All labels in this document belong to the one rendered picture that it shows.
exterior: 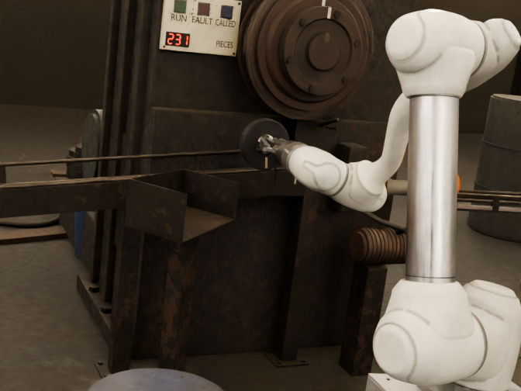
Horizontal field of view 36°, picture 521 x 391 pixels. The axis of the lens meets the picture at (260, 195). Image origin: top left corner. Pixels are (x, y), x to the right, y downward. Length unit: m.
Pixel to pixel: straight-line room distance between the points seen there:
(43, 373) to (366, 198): 1.21
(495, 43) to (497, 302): 0.54
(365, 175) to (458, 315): 0.63
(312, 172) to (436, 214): 0.52
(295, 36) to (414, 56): 0.98
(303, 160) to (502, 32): 0.63
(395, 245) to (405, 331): 1.23
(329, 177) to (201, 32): 0.81
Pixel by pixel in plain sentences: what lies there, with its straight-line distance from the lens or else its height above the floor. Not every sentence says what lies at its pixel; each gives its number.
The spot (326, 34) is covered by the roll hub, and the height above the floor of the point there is 1.17.
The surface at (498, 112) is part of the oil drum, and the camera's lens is 5.26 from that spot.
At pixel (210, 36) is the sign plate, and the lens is 2.65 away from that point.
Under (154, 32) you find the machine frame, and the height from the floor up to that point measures 1.11.
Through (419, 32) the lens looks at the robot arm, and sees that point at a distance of 1.60.
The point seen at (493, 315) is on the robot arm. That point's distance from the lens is 1.76.
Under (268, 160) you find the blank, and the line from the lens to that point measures 2.41.
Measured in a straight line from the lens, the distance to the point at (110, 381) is 1.73.
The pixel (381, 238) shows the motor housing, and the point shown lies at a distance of 2.76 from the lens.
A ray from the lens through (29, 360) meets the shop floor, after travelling 2.81.
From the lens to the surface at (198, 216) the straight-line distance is 2.36.
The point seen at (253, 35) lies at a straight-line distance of 2.56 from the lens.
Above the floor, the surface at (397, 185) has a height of 0.68.
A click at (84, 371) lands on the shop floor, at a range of 2.74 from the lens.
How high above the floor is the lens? 1.21
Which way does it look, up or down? 13 degrees down
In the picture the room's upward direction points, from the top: 7 degrees clockwise
